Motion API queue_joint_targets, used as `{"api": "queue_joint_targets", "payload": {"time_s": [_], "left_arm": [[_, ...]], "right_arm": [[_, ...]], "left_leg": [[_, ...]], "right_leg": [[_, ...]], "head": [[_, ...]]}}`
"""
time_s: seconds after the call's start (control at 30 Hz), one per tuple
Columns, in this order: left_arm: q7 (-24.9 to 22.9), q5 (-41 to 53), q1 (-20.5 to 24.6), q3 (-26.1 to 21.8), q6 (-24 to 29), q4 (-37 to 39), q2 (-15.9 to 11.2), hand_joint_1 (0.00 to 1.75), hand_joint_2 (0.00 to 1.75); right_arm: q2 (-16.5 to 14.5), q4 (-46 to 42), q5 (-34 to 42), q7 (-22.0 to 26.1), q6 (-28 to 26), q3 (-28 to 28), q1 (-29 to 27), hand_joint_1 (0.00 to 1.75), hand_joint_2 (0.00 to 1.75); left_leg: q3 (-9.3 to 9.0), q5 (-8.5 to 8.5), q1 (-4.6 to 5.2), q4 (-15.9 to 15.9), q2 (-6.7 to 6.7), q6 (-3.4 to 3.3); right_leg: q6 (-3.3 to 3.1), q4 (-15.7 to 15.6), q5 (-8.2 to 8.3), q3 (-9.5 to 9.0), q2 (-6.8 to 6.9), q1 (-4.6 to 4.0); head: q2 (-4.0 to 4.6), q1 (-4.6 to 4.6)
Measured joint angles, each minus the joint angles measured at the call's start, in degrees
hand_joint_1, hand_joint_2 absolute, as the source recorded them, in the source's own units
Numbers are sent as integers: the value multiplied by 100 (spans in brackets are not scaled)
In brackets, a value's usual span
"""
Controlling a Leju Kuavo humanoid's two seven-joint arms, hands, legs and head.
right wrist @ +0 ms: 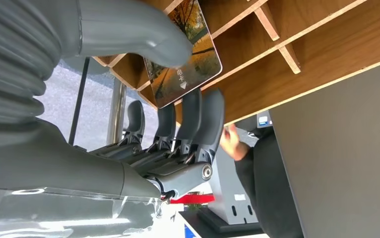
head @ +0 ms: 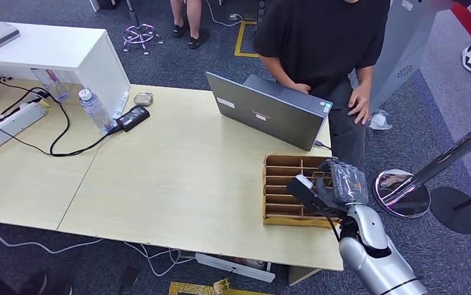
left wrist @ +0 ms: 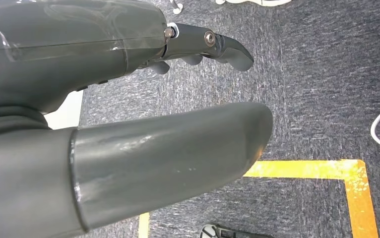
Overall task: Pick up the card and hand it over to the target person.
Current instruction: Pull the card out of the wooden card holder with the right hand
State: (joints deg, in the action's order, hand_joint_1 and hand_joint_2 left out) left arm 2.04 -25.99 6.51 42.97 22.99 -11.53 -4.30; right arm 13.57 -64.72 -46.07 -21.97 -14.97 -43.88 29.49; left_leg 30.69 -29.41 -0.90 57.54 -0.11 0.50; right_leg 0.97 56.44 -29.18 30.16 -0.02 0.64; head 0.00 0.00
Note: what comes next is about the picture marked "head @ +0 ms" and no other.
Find long white floor cable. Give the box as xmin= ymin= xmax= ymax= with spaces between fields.
xmin=0 ymin=229 xmax=105 ymax=256

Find person's left hand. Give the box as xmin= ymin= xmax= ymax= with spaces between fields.
xmin=347 ymin=81 xmax=372 ymax=126

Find standing person's legs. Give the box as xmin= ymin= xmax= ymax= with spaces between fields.
xmin=168 ymin=0 xmax=205 ymax=50

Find person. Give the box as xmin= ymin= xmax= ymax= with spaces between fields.
xmin=253 ymin=0 xmax=392 ymax=170

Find grey laptop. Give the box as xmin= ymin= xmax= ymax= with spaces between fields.
xmin=205 ymin=72 xmax=334 ymax=152

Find wooden card organizer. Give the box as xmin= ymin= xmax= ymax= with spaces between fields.
xmin=261 ymin=154 xmax=341 ymax=229

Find small grey pouch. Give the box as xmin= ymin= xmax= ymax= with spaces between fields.
xmin=132 ymin=92 xmax=154 ymax=108

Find chrome stanchion post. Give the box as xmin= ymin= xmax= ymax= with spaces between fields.
xmin=373 ymin=112 xmax=471 ymax=219

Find chair star base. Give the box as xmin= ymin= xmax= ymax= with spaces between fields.
xmin=122 ymin=23 xmax=165 ymax=57

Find white cable tray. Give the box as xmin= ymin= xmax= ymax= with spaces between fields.
xmin=194 ymin=252 xmax=277 ymax=284

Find person's right hand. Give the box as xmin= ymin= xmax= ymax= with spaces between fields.
xmin=286 ymin=81 xmax=312 ymax=95

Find grey gate panel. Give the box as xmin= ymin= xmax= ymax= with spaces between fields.
xmin=369 ymin=0 xmax=438 ymax=112

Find yellow floor tape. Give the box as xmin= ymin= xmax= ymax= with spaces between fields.
xmin=234 ymin=20 xmax=261 ymax=58

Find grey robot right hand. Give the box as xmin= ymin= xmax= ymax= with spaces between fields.
xmin=314 ymin=158 xmax=370 ymax=213

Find white power strip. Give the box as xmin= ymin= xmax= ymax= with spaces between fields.
xmin=0 ymin=101 xmax=48 ymax=156

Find black power adapter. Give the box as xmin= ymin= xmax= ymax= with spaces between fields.
xmin=115 ymin=104 xmax=151 ymax=133

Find black power cable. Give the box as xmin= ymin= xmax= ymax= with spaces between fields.
xmin=0 ymin=71 xmax=123 ymax=158

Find clear water bottle white cap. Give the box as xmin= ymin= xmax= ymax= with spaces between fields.
xmin=77 ymin=88 xmax=117 ymax=135

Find yellow floor object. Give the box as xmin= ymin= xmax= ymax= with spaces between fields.
xmin=167 ymin=278 xmax=275 ymax=295

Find tangled white floor cable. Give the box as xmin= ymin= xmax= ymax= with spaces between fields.
xmin=123 ymin=242 xmax=196 ymax=278

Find clear bottle with label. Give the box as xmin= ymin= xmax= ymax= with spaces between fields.
xmin=30 ymin=68 xmax=70 ymax=103

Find white cabinet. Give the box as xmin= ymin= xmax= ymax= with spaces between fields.
xmin=0 ymin=20 xmax=131 ymax=120

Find black stanchion base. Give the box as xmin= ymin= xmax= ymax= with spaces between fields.
xmin=429 ymin=186 xmax=471 ymax=235

